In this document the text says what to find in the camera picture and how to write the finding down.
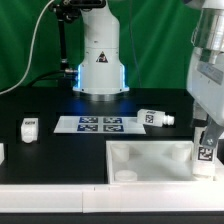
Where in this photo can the white part at left edge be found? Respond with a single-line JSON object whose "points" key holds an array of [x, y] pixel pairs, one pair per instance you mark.
{"points": [[1, 153]]}

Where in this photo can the white sheet with blue tags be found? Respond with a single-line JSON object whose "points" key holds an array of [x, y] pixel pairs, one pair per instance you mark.
{"points": [[99, 124]]}

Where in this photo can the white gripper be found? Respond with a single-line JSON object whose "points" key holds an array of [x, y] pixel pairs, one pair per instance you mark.
{"points": [[205, 83]]}

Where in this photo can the white L-shaped obstacle fence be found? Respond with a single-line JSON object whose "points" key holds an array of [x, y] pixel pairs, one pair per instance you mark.
{"points": [[200, 195]]}

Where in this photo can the white square table top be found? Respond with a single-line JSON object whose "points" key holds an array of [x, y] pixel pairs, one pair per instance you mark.
{"points": [[132, 162]]}

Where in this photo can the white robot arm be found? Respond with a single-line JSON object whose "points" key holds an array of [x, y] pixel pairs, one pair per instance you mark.
{"points": [[101, 74]]}

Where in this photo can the black camera stand pole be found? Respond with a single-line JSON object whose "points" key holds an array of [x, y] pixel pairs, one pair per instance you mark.
{"points": [[65, 13]]}

